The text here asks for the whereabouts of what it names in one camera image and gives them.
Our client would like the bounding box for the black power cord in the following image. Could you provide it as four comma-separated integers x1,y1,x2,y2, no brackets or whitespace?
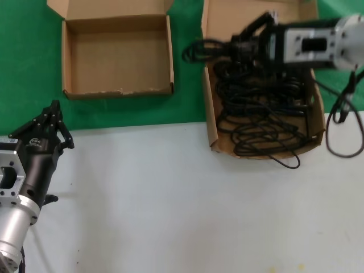
181,37,239,64
216,78,304,96
214,61,288,79
224,95,311,116

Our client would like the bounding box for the deep cardboard cable box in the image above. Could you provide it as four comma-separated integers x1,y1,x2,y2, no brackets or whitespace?
201,0,327,159

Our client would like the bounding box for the wide shallow cardboard box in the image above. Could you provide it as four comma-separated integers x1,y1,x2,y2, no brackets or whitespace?
47,0,176,100

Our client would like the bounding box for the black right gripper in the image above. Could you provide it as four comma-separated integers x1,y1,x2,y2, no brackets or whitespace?
230,10,342,69

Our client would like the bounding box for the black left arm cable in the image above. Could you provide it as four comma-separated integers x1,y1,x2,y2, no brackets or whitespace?
19,246,28,273

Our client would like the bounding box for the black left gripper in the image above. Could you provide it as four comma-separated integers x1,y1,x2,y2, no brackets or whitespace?
7,99,76,205

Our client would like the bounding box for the black cable with silver connector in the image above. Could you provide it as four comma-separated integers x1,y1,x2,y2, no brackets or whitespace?
325,64,364,158

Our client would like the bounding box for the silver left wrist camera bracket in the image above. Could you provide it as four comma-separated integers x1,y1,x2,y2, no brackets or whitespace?
0,136,27,204

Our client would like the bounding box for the green table cloth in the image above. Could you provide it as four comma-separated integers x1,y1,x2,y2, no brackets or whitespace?
0,0,364,134

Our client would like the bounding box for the loose thin black cable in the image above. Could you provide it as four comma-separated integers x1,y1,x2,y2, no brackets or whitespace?
217,109,318,169

